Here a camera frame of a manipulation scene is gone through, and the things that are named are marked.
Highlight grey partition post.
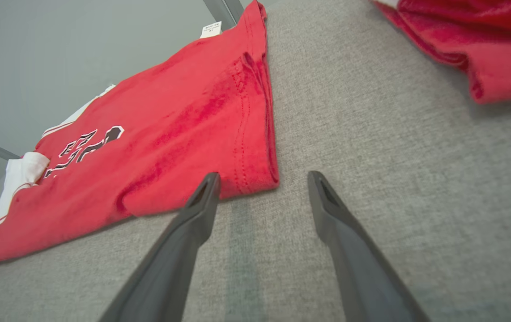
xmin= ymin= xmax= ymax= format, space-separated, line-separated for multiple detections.
xmin=202 ymin=0 xmax=245 ymax=31

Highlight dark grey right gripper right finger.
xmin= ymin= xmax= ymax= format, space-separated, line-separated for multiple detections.
xmin=307 ymin=170 xmax=430 ymax=322

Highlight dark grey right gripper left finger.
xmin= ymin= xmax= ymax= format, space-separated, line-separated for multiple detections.
xmin=99 ymin=172 xmax=221 ymax=322

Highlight red and white basketball jersey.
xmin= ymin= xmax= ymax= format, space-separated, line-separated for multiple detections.
xmin=0 ymin=0 xmax=280 ymax=281

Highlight grey fabric sofa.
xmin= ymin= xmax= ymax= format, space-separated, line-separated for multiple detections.
xmin=0 ymin=0 xmax=511 ymax=322

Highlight red shorts with white trim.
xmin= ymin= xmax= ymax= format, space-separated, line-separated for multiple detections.
xmin=372 ymin=0 xmax=511 ymax=104

